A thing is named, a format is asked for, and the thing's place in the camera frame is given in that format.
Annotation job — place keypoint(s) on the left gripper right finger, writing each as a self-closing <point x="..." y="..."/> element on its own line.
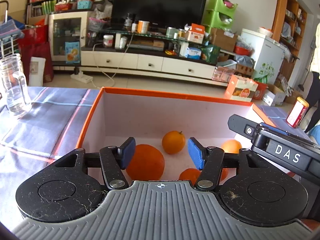
<point x="255" y="191"/>

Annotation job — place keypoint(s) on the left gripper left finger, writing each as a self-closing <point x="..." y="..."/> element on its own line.
<point x="76" y="184"/>

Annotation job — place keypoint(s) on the orange fruit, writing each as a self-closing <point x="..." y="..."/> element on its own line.
<point x="146" y="164"/>
<point x="231" y="146"/>
<point x="173" y="142"/>
<point x="190" y="174"/>
<point x="224" y="174"/>

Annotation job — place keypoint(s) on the red white can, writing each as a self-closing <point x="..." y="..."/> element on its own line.
<point x="297" y="112"/>

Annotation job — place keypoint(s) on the plaid bed sheet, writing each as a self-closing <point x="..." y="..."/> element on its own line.
<point x="47" y="132"/>

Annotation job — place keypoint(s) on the standing person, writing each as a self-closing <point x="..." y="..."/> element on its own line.
<point x="313" y="95"/>

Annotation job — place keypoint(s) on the orange white cardboard box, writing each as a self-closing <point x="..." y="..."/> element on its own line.
<point x="240" y="89"/>

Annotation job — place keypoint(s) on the white freezer chest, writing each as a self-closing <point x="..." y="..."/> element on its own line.
<point x="267" y="53"/>

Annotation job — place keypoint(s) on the orange storage box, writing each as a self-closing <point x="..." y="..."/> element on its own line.
<point x="147" y="116"/>

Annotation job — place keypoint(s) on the clear glass jar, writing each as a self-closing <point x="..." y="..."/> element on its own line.
<point x="15" y="87"/>

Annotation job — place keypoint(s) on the wooden bookshelf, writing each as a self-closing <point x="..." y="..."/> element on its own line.
<point x="288" y="29"/>

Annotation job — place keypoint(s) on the white TV stand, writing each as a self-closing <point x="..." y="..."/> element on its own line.
<point x="146" y="63"/>

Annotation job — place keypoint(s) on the white glass-door cabinet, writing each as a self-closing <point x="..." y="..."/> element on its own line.
<point x="67" y="35"/>

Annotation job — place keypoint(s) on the green plastic drawers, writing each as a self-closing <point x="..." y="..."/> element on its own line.
<point x="219" y="15"/>

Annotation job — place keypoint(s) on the black television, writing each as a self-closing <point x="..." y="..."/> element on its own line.
<point x="159" y="13"/>

